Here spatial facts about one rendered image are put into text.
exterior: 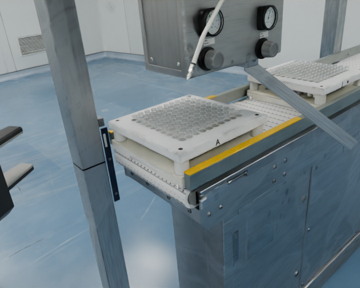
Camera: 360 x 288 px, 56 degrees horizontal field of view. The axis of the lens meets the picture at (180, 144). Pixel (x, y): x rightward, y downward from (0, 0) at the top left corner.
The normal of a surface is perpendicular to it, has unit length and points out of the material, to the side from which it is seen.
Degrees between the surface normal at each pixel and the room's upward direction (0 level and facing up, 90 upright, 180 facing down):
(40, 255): 0
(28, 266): 0
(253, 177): 90
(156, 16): 90
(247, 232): 90
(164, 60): 90
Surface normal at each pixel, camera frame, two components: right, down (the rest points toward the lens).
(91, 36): 0.74, 0.24
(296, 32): -0.67, 0.36
